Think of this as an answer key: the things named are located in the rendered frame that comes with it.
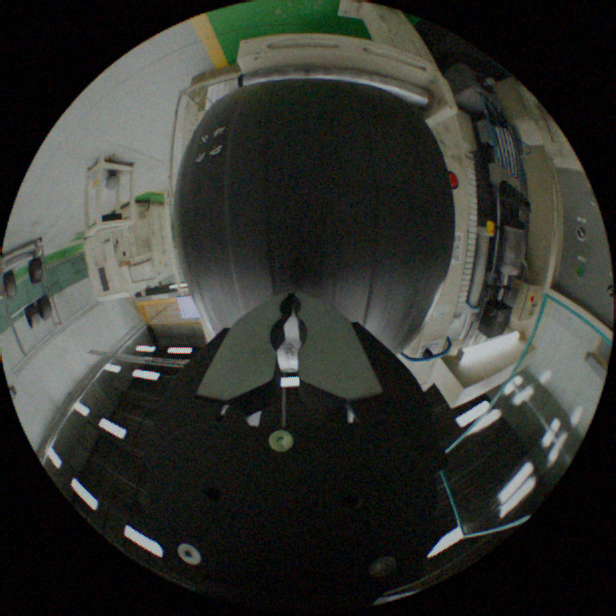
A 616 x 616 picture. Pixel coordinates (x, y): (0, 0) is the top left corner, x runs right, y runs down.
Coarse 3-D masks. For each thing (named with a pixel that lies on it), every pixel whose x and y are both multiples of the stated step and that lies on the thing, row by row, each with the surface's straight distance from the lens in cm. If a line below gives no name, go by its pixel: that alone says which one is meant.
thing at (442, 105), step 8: (432, 80) 48; (440, 80) 47; (424, 88) 49; (432, 88) 47; (440, 88) 45; (448, 88) 47; (432, 96) 46; (440, 96) 44; (448, 96) 44; (432, 104) 45; (440, 104) 44; (448, 104) 43; (424, 112) 48; (432, 112) 45; (440, 112) 44; (448, 112) 44; (456, 112) 44; (432, 120) 46; (440, 120) 46
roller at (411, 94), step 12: (252, 72) 41; (264, 72) 40; (276, 72) 39; (288, 72) 39; (300, 72) 39; (312, 72) 39; (324, 72) 39; (336, 72) 40; (348, 72) 40; (360, 72) 41; (240, 84) 40; (372, 84) 41; (384, 84) 42; (396, 84) 43; (408, 84) 45; (408, 96) 44; (420, 96) 45
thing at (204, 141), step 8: (216, 128) 18; (224, 128) 18; (200, 136) 19; (208, 136) 18; (216, 136) 17; (224, 136) 17; (200, 144) 18; (208, 144) 17; (216, 144) 17; (224, 144) 16; (200, 152) 17; (208, 152) 17; (216, 152) 16; (200, 160) 17; (208, 160) 16; (192, 168) 17
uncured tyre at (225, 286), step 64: (256, 128) 16; (320, 128) 16; (384, 128) 18; (192, 192) 16; (256, 192) 13; (320, 192) 13; (384, 192) 14; (448, 192) 19; (192, 256) 16; (256, 256) 13; (320, 256) 13; (384, 256) 14; (448, 256) 19; (384, 320) 18
